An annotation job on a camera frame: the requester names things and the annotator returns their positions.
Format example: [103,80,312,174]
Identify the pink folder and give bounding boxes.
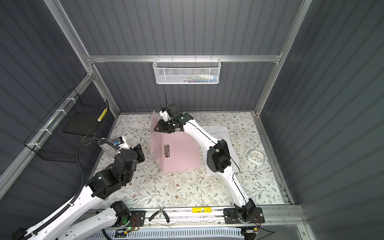
[150,112,202,173]

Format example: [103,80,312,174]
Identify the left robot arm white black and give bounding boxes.
[12,144,145,240]

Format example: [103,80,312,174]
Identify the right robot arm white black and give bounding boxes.
[154,108,256,223]

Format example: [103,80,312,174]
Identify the silver drink can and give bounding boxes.
[98,138,119,157]

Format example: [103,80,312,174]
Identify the lower printed paper sheets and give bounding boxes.
[202,126,232,177]

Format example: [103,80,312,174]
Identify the tubes in white basket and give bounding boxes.
[177,74,219,83]

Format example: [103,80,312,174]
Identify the yellow marker in black basket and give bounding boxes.
[97,107,108,122]

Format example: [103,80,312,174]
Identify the yellow spirit level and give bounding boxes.
[192,207,212,213]

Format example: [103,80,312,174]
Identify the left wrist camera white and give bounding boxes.
[112,136,130,150]

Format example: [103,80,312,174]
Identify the white wire mesh basket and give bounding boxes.
[153,60,222,85]

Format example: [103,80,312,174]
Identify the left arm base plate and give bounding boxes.
[112,211,146,228]

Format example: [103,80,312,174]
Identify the black handled pliers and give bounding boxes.
[149,208,170,223]

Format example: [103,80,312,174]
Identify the black wire basket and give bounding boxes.
[24,91,111,163]

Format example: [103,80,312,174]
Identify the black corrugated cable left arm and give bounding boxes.
[17,137,121,239]

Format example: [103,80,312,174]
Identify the white perforated front rail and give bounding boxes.
[86,227,245,240]

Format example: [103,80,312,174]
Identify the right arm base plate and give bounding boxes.
[223,207,265,225]

